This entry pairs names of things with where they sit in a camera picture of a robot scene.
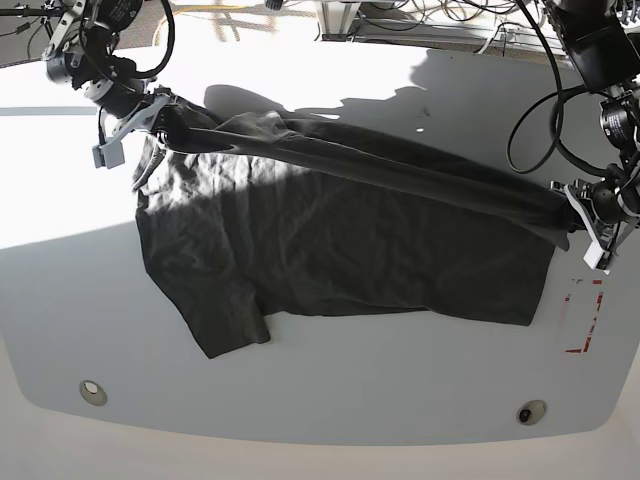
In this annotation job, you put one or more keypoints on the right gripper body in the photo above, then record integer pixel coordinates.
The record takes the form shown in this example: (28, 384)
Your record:
(121, 103)

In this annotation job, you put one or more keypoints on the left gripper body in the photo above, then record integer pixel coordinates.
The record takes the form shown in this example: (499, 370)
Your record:
(609, 212)

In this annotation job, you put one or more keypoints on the dark grey T-shirt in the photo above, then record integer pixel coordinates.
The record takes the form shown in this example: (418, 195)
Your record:
(310, 217)

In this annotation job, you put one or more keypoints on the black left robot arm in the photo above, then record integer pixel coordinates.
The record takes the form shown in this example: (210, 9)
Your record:
(607, 61)

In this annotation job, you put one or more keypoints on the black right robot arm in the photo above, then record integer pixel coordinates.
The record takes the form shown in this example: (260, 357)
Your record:
(81, 53)

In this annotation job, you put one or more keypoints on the red tape rectangle marking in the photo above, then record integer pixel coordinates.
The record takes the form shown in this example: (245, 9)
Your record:
(579, 314)

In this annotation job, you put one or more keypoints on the black tripod stand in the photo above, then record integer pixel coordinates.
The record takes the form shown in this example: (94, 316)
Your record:
(27, 27)

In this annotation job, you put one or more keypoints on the right table grommet hole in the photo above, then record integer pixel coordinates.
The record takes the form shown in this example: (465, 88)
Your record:
(531, 412)

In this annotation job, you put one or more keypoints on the table grommet hole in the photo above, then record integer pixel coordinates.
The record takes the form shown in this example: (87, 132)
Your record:
(93, 393)
(531, 412)

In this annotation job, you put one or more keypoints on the left table grommet hole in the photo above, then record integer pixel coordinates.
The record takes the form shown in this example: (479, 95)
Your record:
(93, 393)

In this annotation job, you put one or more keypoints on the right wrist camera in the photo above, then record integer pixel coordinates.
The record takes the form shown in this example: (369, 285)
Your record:
(109, 155)

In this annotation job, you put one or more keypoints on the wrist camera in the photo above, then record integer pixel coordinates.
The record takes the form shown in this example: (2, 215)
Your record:
(109, 155)
(598, 258)

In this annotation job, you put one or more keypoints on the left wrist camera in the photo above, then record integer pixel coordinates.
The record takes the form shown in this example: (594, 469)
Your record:
(598, 258)

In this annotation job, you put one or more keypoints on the aluminium rail with cables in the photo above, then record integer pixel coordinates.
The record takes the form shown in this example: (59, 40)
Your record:
(514, 36)

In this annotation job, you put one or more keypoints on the aluminium frame post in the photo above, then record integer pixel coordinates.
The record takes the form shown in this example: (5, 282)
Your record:
(335, 18)

